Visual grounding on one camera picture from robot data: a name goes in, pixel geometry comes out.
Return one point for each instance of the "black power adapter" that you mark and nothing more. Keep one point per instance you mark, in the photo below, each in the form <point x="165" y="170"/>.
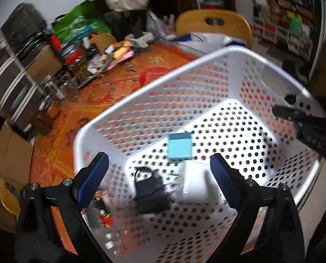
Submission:
<point x="150" y="191"/>

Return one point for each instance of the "teal rectangular box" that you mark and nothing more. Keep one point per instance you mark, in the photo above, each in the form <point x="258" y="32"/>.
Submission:
<point x="179" y="146"/>

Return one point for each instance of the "white blue cloth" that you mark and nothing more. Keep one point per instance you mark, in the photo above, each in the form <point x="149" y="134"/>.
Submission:
<point x="209" y="42"/>

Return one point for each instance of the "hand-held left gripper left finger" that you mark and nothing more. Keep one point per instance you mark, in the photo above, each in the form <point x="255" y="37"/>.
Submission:
<point x="93" y="176"/>

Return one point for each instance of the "cardboard box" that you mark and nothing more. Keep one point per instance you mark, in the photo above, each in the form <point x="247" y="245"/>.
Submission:
<point x="10" y="156"/>

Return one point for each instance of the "green plastic bag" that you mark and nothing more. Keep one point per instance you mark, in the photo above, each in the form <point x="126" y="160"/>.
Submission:
<point x="79" y="23"/>

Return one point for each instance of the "white rectangular box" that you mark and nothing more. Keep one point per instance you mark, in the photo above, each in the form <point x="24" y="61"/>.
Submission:
<point x="197" y="182"/>

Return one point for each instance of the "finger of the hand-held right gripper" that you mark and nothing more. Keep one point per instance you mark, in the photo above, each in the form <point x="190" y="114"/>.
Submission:
<point x="285" y="112"/>

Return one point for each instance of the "small red black toy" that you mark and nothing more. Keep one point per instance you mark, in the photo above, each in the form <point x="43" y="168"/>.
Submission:
<point x="104" y="211"/>

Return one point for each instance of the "white perforated plastic basket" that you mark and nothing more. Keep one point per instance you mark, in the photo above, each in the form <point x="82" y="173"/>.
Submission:
<point x="196" y="153"/>

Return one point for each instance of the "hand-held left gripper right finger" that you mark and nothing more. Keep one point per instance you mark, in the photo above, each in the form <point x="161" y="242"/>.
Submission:
<point x="224" y="175"/>

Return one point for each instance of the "metal tray of small items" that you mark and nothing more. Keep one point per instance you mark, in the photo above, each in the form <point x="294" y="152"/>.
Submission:
<point x="97" y="65"/>

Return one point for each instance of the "wooden chair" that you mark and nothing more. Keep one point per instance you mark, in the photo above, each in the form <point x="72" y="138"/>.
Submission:
<point x="213" y="24"/>

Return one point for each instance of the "glass jar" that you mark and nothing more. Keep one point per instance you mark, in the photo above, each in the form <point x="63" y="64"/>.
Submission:
<point x="78" y="64"/>

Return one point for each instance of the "orange patterned tablecloth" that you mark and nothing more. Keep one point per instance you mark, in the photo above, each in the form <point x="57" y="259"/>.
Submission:
<point x="97" y="96"/>

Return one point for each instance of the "shelf of colourful packets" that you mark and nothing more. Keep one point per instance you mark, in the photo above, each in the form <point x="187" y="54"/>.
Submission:
<point x="286" y="11"/>

